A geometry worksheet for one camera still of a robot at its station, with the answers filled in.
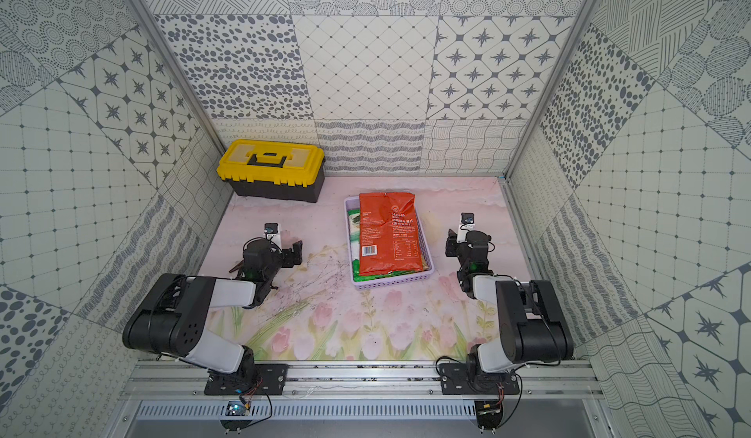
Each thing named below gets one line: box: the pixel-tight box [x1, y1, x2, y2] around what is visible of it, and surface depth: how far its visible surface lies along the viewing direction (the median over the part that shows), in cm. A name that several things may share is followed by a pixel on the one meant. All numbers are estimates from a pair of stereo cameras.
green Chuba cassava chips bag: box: [347, 208, 425, 283], surface depth 92 cm
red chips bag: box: [358, 192, 424, 276], surface depth 94 cm
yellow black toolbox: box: [216, 138, 326, 203], surface depth 104 cm
